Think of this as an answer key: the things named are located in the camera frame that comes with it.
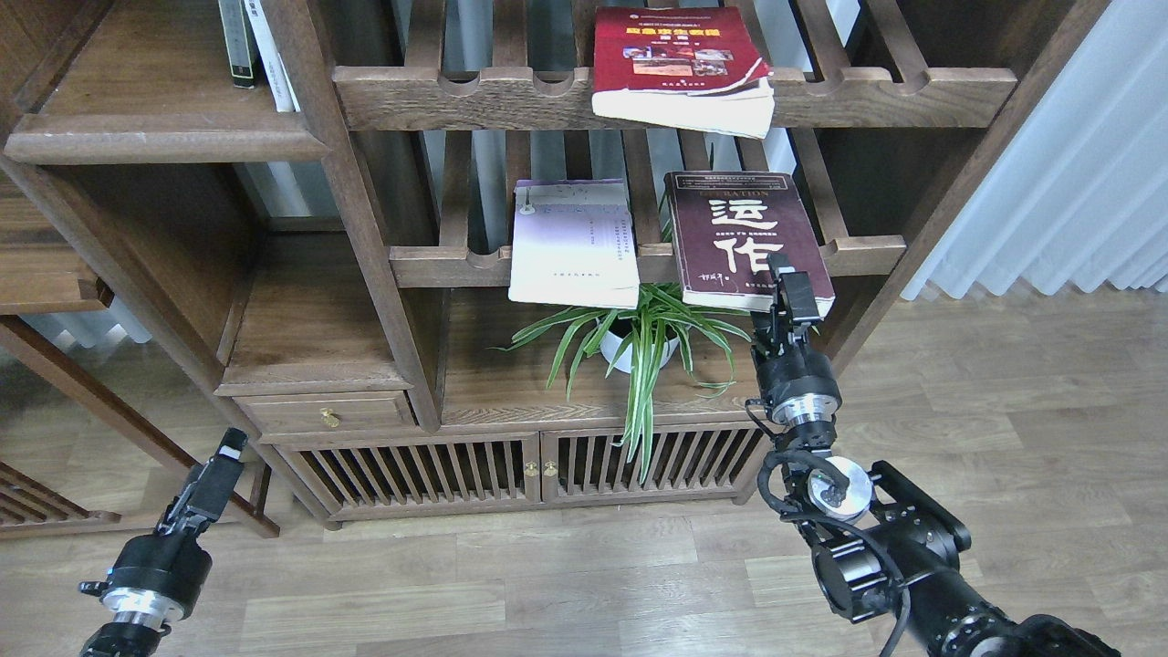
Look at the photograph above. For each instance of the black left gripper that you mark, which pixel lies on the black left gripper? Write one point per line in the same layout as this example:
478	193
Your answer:
158	578

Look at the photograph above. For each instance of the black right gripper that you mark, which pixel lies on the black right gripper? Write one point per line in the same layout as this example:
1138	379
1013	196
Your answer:
797	384

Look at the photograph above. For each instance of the maroon book white characters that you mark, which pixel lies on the maroon book white characters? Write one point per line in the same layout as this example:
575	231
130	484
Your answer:
727	224

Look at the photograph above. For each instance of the red textbook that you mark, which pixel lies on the red textbook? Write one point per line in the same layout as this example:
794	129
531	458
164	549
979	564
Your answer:
689	68

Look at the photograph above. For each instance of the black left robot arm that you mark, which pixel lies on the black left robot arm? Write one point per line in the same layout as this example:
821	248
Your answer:
124	639

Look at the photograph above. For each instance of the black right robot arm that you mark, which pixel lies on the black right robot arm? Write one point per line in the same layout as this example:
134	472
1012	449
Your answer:
879	543

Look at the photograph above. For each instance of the small wooden drawer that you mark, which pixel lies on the small wooden drawer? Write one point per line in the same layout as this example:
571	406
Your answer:
298	414

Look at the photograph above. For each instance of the green spider plant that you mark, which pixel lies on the green spider plant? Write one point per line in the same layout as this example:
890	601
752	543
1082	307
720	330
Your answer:
660	309

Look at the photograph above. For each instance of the brass drawer knob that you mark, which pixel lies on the brass drawer knob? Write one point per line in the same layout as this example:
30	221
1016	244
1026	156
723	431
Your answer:
330	418

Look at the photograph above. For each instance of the white plant pot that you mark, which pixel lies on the white plant pot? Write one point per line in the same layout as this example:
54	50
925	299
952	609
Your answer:
620	360

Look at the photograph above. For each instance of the wooden side rack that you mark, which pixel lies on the wooden side rack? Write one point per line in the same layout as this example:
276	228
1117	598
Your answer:
31	508

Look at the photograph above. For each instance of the left slatted cabinet door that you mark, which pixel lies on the left slatted cabinet door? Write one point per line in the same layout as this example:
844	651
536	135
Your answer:
370	480

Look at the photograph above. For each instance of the slatted cabinet door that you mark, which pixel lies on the slatted cabinet door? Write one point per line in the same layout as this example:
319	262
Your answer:
694	461
370	480

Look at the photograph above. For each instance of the pale purple white book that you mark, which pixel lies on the pale purple white book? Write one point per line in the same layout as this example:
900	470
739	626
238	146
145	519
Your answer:
573	245

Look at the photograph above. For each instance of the right slatted cabinet door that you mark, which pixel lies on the right slatted cabinet door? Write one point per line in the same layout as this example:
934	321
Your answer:
694	461

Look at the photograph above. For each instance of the dark wooden bookshelf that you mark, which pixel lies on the dark wooden bookshelf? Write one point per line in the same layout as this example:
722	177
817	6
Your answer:
343	248

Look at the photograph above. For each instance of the white pleated curtain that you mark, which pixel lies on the white pleated curtain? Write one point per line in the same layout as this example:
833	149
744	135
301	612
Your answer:
1078	198

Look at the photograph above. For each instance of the white upright book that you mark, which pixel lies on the white upright book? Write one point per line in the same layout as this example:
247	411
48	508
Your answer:
276	74

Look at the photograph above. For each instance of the dark green upright book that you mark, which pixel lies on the dark green upright book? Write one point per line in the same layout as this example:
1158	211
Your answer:
240	43

